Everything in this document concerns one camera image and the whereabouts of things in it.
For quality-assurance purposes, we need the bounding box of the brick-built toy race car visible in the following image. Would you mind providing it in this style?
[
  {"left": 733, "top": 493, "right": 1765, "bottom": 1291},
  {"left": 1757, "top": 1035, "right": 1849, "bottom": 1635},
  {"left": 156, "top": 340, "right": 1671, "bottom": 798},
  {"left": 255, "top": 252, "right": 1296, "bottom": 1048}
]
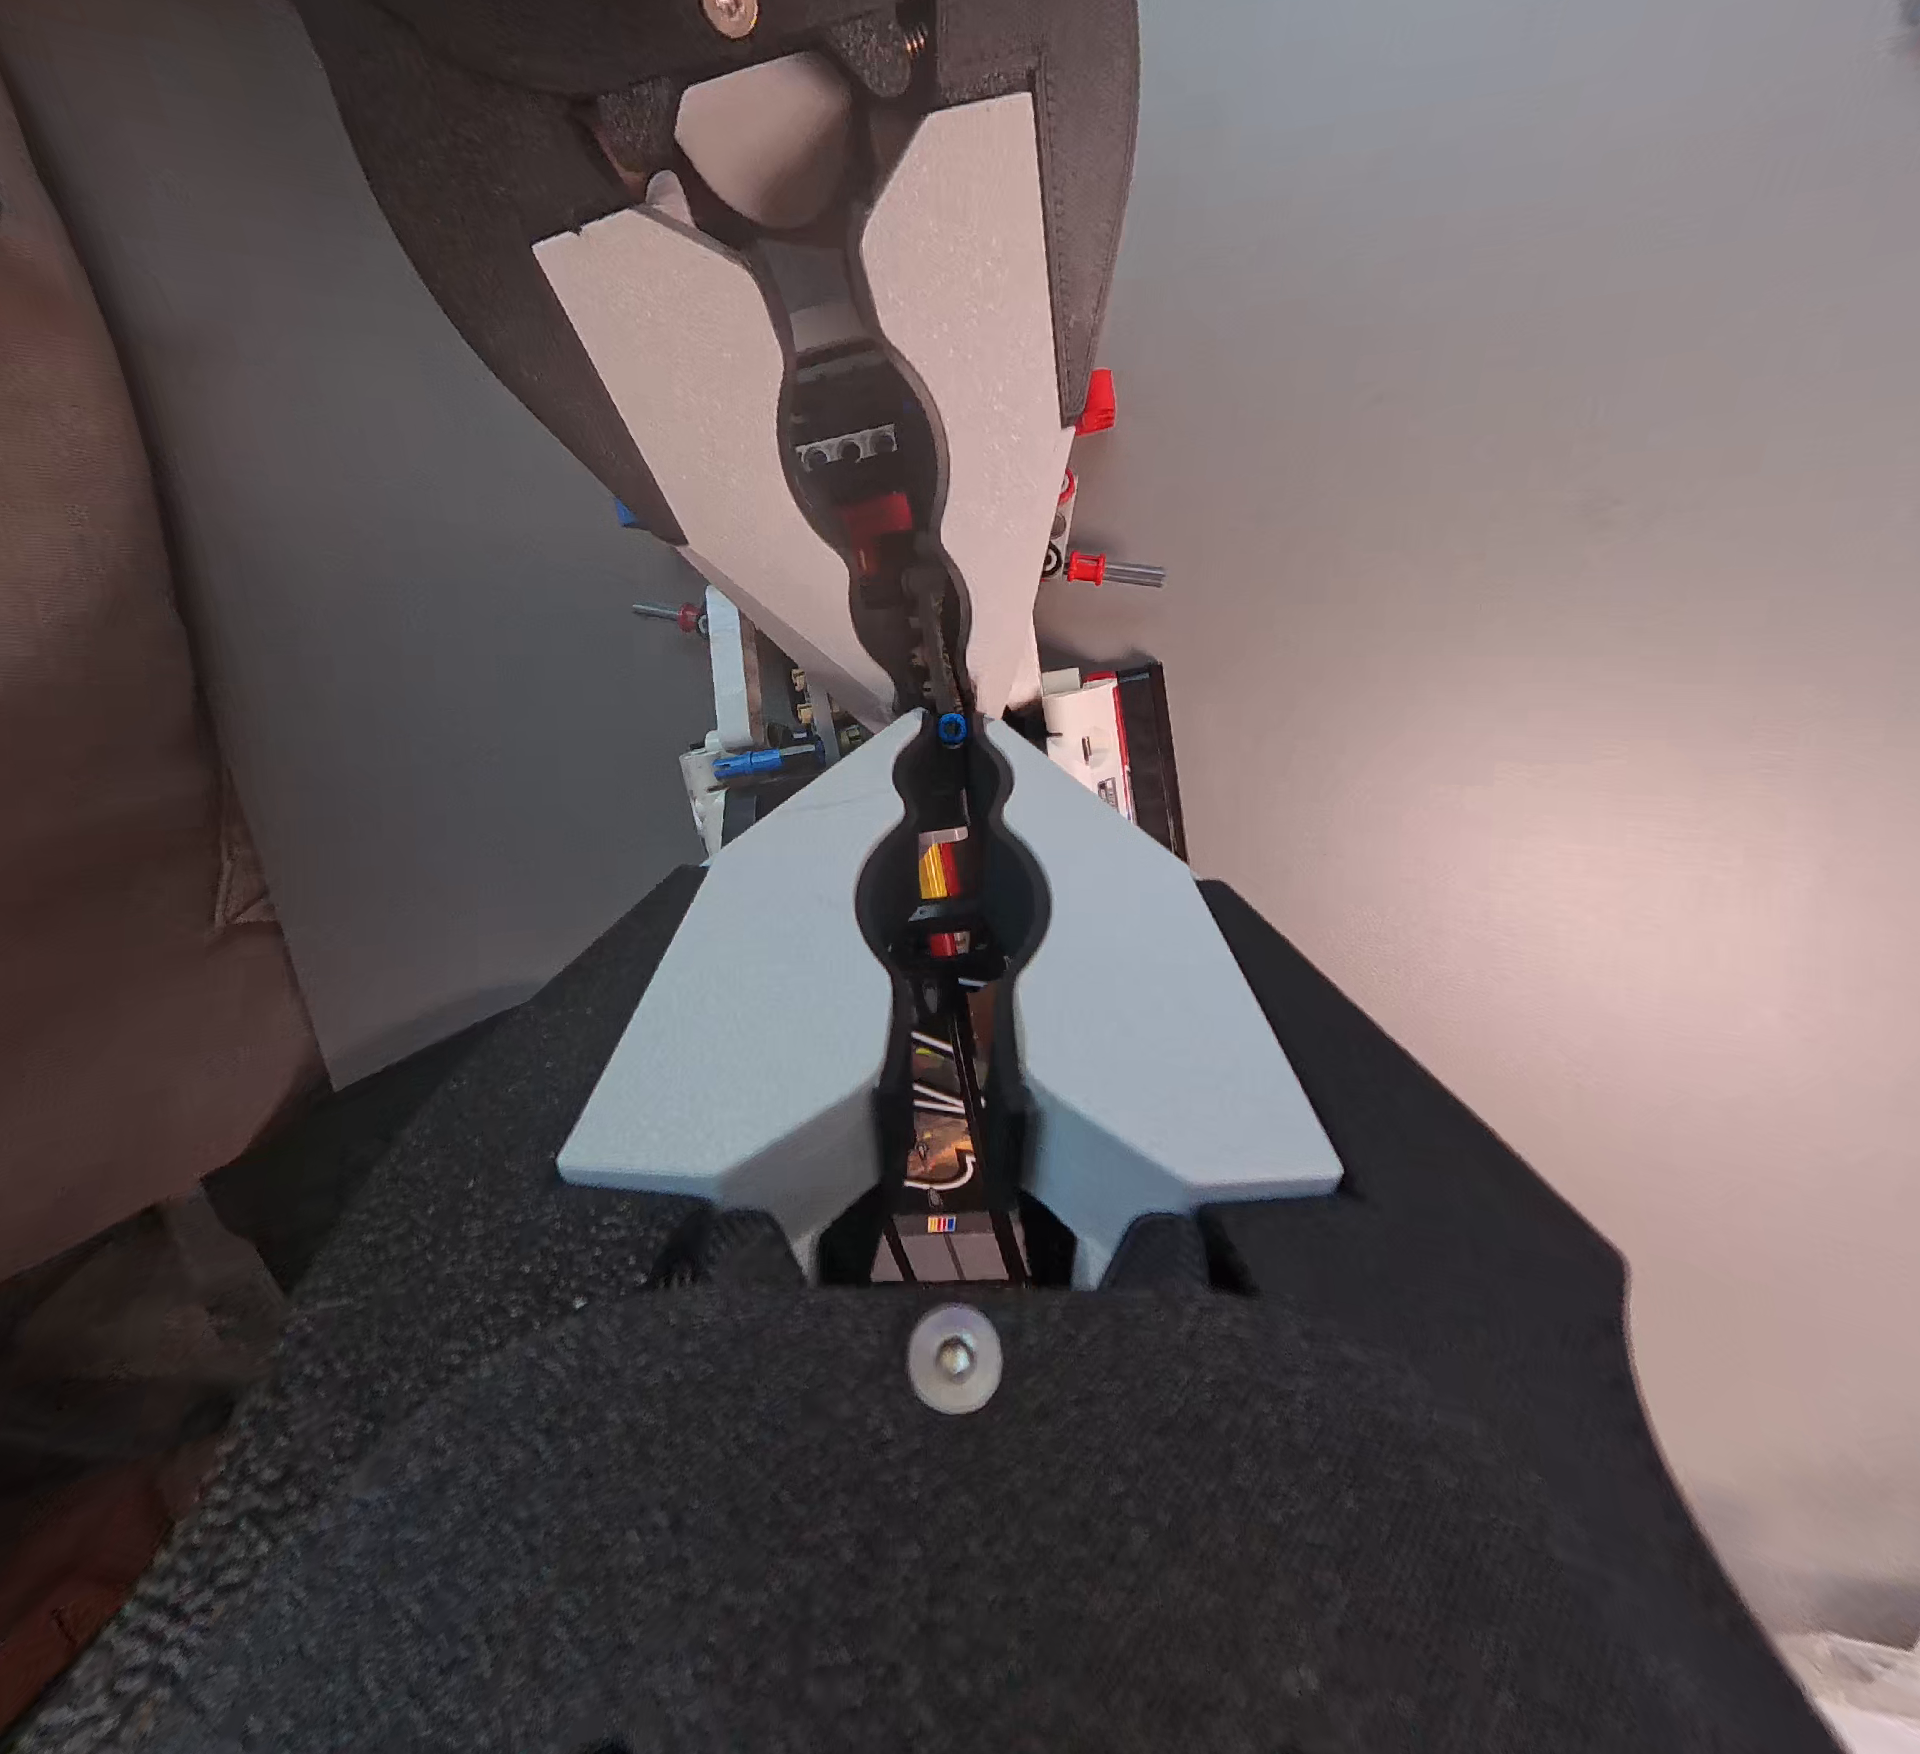
[{"left": 629, "top": 367, "right": 1190, "bottom": 1283}]

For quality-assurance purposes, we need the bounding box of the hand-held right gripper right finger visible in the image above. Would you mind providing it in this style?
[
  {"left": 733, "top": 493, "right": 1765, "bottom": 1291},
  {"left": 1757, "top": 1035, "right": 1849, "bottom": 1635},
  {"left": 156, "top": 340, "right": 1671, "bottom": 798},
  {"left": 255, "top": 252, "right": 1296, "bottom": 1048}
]
[{"left": 982, "top": 714, "right": 1348, "bottom": 1252}]

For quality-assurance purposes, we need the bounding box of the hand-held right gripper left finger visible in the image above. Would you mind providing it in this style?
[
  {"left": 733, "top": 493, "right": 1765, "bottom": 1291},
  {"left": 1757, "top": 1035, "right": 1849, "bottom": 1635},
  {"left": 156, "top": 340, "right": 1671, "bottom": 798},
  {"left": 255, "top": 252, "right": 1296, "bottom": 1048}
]
[{"left": 554, "top": 708, "right": 923, "bottom": 1283}]

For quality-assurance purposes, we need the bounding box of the person's beige sweatshirt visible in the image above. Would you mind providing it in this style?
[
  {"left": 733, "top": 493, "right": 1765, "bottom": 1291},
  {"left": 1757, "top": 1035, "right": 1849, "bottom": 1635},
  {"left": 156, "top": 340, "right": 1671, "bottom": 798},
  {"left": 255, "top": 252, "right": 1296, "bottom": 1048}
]
[{"left": 0, "top": 59, "right": 338, "bottom": 1283}]

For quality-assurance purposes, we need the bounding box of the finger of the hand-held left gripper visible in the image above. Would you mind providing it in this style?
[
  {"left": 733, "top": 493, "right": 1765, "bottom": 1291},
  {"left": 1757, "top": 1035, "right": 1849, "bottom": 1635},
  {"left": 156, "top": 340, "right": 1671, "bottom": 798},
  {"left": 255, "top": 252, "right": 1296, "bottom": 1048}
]
[
  {"left": 533, "top": 49, "right": 917, "bottom": 716},
  {"left": 861, "top": 88, "right": 1080, "bottom": 721}
]

